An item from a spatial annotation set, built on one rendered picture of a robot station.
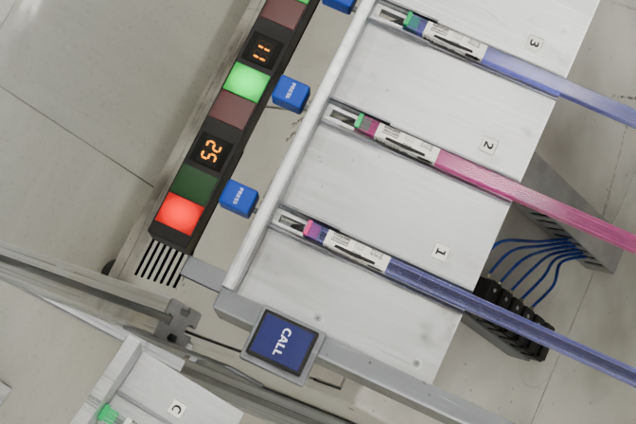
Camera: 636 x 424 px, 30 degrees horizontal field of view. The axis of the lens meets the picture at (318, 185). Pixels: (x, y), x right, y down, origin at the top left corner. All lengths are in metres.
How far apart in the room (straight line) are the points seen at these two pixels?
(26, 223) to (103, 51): 0.28
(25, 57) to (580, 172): 0.78
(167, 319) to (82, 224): 0.69
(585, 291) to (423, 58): 0.60
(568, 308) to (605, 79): 0.30
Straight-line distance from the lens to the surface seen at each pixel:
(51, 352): 1.82
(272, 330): 1.01
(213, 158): 1.10
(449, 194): 1.08
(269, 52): 1.13
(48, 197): 1.77
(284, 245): 1.07
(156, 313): 1.15
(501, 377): 1.52
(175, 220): 1.09
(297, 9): 1.15
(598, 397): 1.70
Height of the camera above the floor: 1.54
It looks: 48 degrees down
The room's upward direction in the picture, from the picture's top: 101 degrees clockwise
